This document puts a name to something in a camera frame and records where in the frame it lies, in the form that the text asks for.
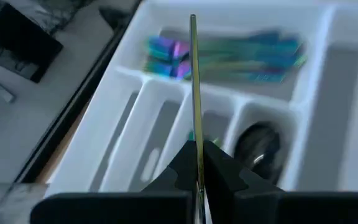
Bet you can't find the black metal table frame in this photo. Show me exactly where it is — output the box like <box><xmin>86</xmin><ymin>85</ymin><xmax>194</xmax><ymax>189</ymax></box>
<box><xmin>13</xmin><ymin>0</ymin><xmax>144</xmax><ymax>184</ymax></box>

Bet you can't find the white plastic cutlery tray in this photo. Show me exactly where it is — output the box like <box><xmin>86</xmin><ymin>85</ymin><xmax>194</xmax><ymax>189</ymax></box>
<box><xmin>44</xmin><ymin>0</ymin><xmax>358</xmax><ymax>192</ymax></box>

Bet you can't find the iridescent rainbow table knife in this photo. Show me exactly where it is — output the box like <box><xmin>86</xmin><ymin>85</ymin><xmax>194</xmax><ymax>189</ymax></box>
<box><xmin>188</xmin><ymin>13</ymin><xmax>208</xmax><ymax>224</ymax></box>

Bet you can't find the black computer tower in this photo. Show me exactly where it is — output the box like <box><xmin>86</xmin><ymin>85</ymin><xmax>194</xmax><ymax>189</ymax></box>
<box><xmin>0</xmin><ymin>2</ymin><xmax>64</xmax><ymax>84</ymax></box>

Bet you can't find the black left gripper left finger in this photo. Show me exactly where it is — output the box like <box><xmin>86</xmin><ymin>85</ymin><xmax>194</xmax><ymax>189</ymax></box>
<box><xmin>30</xmin><ymin>140</ymin><xmax>198</xmax><ymax>224</ymax></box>

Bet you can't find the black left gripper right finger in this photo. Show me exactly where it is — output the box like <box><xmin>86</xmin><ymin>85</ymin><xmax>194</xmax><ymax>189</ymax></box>
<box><xmin>203</xmin><ymin>140</ymin><xmax>358</xmax><ymax>224</ymax></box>

